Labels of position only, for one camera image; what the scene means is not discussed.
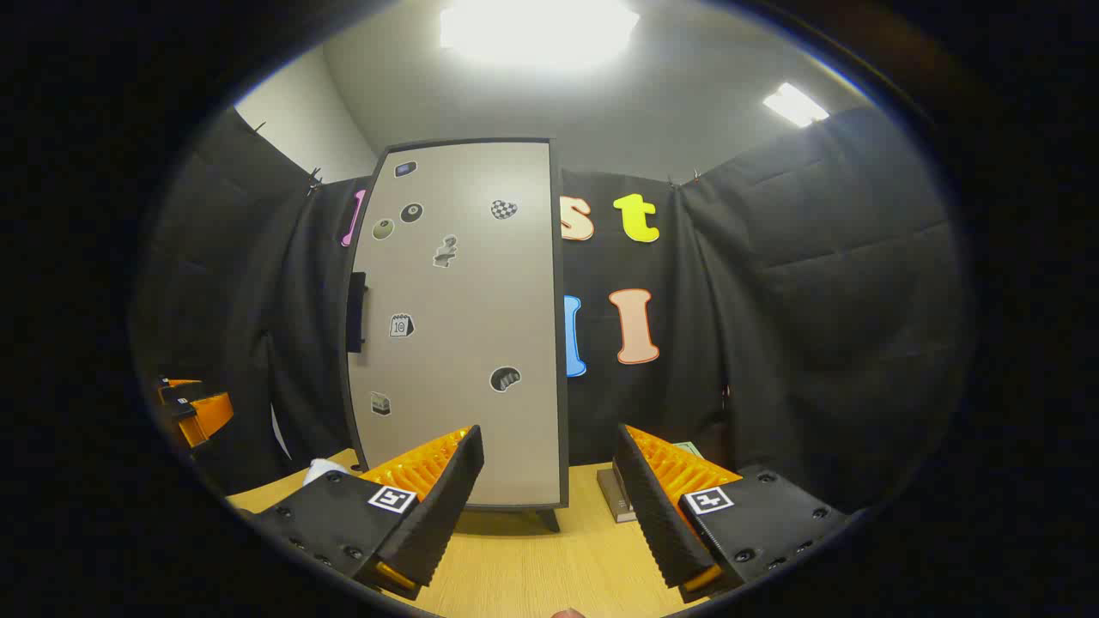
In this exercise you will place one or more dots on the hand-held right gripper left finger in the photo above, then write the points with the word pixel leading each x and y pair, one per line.
pixel 446 506

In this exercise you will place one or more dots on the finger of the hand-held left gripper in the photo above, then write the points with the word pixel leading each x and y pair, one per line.
pixel 210 414

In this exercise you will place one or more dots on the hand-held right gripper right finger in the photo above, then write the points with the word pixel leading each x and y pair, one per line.
pixel 652 515

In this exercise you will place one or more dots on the dark grey cabinet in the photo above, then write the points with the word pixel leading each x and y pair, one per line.
pixel 548 518

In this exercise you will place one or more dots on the grey cabinet door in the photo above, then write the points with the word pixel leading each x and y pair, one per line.
pixel 464 343

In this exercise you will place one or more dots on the black backdrop cloth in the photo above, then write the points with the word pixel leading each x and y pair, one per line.
pixel 816 300

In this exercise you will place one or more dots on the narrow ceiling light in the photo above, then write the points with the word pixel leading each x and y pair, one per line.
pixel 794 103

